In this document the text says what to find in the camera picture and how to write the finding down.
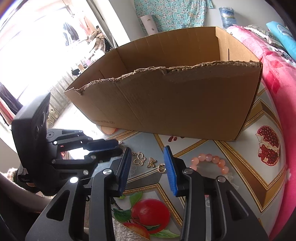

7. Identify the large gold butterfly pendant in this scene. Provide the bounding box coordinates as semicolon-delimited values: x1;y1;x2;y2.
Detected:
133;152;146;166

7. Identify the small gold butterfly pendant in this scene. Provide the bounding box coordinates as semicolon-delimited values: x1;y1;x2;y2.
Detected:
147;157;157;168

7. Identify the fruit pattern tablecloth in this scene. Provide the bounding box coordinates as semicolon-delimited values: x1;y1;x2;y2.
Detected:
83;81;289;241

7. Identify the brown cardboard box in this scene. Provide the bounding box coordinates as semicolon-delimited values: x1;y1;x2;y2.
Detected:
65;27;263;141

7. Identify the rolled pink paper tube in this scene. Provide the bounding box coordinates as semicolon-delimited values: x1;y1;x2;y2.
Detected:
140;15;158;36

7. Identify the pink bed quilt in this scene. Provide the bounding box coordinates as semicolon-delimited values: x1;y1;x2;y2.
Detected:
227;26;295;240

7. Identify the blue water bottle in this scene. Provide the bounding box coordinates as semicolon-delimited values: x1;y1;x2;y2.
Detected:
219;7;237;29

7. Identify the light blue pillow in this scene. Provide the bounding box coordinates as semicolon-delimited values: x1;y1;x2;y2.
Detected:
266;21;296;61

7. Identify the pink bead bracelet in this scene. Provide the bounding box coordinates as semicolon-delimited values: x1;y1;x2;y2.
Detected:
189;153;230;175

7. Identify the floral teal wall cloth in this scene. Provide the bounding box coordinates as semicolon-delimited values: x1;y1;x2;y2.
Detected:
133;0;214;32

